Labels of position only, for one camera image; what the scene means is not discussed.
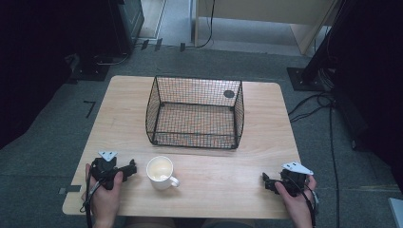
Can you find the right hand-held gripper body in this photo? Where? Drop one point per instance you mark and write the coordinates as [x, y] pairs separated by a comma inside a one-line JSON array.
[[293, 180]]

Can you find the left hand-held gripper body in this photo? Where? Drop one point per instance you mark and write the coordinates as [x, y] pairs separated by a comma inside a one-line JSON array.
[[106, 169]]

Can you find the white cup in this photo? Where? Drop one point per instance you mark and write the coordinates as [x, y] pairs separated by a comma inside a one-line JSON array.
[[160, 169]]

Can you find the person's right hand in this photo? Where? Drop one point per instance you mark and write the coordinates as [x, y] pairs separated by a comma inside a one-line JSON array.
[[297, 205]]

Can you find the person's left hand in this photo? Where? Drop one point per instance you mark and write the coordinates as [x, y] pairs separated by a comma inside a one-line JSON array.
[[104, 202]]

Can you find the grey floor tape strip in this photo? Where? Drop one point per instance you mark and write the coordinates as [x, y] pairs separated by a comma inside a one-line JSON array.
[[70, 189]]

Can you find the black round table grommet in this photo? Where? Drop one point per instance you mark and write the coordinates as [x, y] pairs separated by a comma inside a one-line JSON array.
[[228, 93]]

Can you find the black flat stand base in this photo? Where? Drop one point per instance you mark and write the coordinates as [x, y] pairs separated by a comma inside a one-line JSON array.
[[90, 72]]

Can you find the white box corner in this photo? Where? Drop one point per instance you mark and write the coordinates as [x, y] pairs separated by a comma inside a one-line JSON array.
[[397, 213]]

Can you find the short black floor tape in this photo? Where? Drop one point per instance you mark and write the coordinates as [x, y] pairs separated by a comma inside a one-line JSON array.
[[158, 44], [182, 47], [144, 44]]

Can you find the black cabinet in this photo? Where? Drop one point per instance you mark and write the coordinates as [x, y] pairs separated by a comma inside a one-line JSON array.
[[126, 22]]

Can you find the light wooden furniture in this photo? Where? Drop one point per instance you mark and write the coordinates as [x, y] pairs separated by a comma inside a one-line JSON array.
[[269, 12]]

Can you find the black square base plate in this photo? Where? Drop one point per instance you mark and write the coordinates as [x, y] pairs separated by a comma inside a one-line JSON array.
[[297, 80]]

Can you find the black metal stand post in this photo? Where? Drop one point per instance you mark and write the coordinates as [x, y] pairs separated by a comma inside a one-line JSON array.
[[326, 41]]

